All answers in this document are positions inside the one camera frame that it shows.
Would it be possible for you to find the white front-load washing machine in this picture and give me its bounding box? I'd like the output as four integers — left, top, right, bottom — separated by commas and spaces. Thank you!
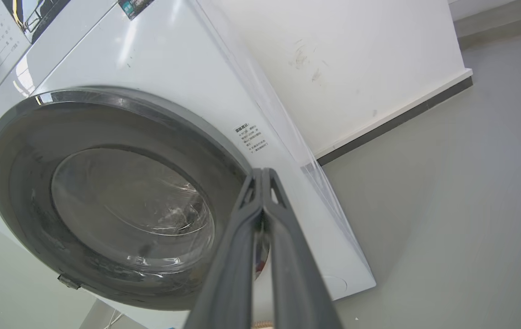
0, 0, 377, 329

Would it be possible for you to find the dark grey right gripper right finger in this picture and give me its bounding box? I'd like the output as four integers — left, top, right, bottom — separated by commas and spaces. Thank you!
261, 168, 344, 329

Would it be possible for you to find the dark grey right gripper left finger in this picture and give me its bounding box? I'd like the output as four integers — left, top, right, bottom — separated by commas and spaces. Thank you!
183, 168, 263, 329

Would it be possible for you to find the dark energy label sticker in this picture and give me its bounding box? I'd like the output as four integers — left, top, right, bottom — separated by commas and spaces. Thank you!
118, 0, 155, 21

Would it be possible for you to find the white warning label sticker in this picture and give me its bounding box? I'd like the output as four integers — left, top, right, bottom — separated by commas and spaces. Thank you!
234, 122, 270, 154

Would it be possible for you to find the round grey washing machine door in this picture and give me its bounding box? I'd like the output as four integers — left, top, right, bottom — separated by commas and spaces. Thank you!
0, 87, 271, 311

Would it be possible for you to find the white and black skirting board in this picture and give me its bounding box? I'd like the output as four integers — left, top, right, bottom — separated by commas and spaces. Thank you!
314, 69, 474, 166

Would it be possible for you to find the black washing machine display panel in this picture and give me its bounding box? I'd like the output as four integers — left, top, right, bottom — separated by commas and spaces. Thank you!
2, 0, 72, 44

